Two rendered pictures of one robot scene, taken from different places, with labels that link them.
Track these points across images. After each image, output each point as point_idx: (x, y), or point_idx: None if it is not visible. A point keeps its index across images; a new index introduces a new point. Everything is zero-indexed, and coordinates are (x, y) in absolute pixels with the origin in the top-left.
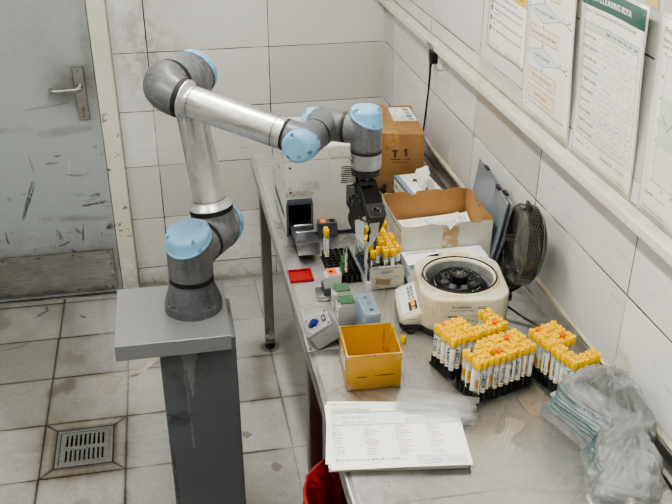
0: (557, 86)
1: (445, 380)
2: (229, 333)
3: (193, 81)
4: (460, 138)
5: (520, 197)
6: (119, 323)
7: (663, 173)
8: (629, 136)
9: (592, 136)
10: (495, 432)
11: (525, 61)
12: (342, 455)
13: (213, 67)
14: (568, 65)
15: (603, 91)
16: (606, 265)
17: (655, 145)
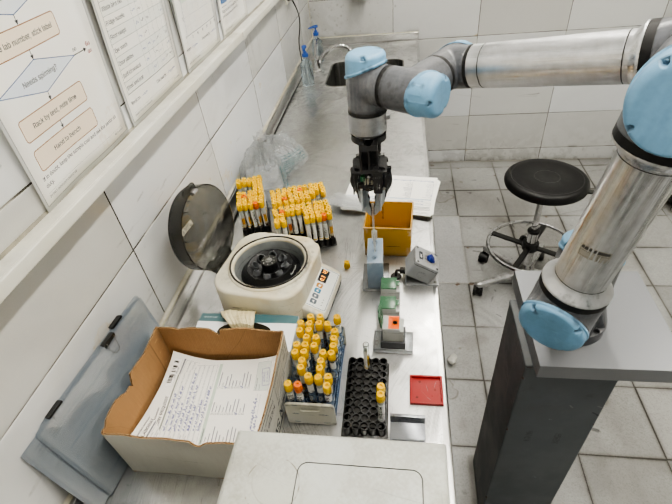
0: (84, 81)
1: (334, 228)
2: (516, 272)
3: (641, 30)
4: None
5: (119, 295)
6: (651, 303)
7: (189, 20)
8: (165, 24)
9: (144, 73)
10: (326, 193)
11: (9, 128)
12: (428, 183)
13: (635, 78)
14: (86, 32)
15: (133, 11)
16: (196, 151)
17: (180, 4)
